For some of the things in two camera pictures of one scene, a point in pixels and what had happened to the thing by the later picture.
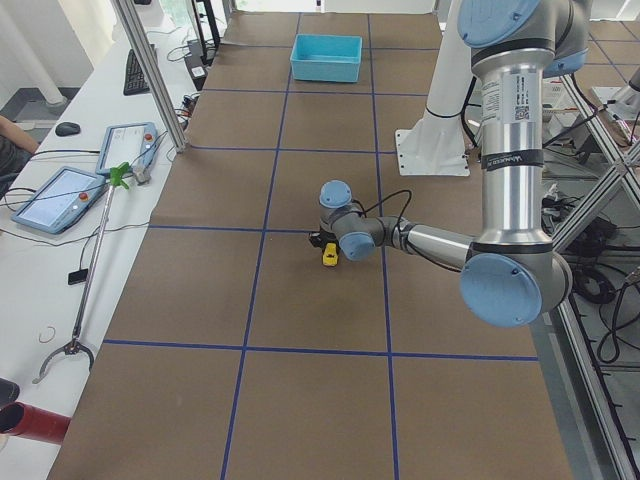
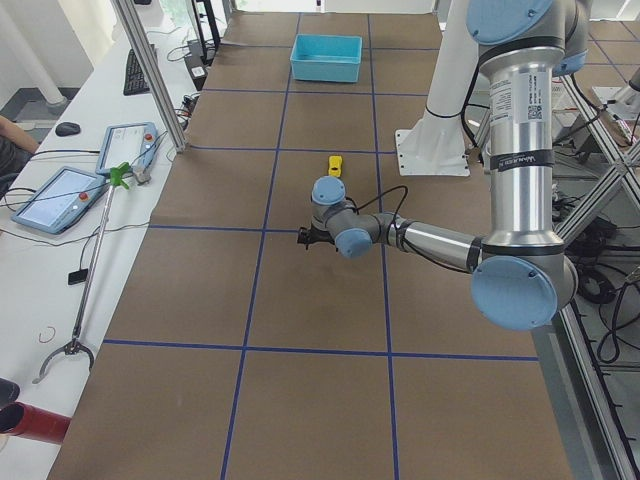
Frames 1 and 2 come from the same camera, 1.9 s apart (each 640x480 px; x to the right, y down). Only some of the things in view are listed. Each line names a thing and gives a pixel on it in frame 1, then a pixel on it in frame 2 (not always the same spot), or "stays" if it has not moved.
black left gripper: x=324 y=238 -> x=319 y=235
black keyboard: x=136 y=80 stays
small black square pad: x=77 y=277 stays
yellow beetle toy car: x=330 y=255 -> x=335 y=163
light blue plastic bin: x=326 y=58 stays
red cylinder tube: x=30 y=422 stays
